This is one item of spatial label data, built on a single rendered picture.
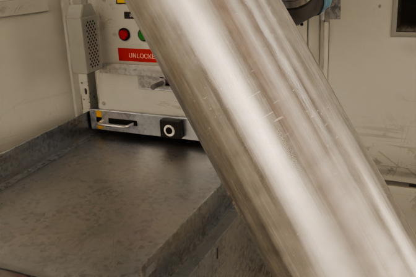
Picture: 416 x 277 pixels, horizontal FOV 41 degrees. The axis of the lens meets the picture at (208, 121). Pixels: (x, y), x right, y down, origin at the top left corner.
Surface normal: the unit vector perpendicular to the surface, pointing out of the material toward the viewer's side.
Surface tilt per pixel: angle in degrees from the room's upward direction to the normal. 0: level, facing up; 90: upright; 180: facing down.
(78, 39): 90
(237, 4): 60
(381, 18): 90
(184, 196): 0
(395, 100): 90
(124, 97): 90
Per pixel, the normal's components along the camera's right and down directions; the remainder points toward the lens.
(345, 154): 0.53, -0.37
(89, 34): 0.91, 0.09
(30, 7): 0.66, 0.21
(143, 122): -0.40, 0.31
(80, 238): -0.04, -0.95
